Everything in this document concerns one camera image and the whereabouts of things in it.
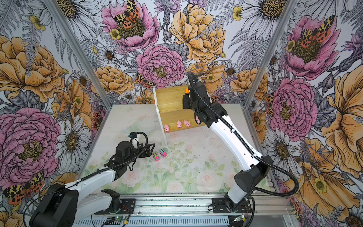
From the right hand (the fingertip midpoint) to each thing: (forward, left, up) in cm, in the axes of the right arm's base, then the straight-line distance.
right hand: (188, 100), depth 73 cm
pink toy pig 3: (-3, +13, -19) cm, 23 cm away
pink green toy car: (-14, +20, -34) cm, 42 cm away
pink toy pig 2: (-1, +5, -19) cm, 20 cm away
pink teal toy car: (-11, +17, -34) cm, 40 cm away
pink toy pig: (0, +1, -19) cm, 19 cm away
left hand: (-11, +24, -29) cm, 39 cm away
